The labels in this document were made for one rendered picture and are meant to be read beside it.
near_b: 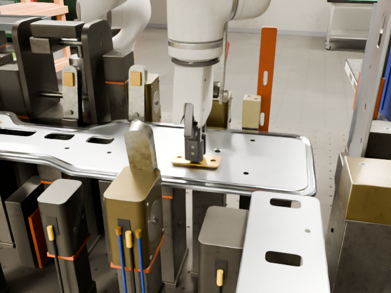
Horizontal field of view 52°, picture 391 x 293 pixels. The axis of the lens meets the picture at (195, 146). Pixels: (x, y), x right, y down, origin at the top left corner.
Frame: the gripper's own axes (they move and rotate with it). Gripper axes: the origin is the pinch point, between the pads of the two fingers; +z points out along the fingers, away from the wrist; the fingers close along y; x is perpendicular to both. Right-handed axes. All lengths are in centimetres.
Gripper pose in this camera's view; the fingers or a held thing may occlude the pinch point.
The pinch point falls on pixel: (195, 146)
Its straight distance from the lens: 68.8
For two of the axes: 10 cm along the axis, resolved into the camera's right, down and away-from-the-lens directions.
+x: 9.8, 0.9, -1.9
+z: 0.0, 8.9, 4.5
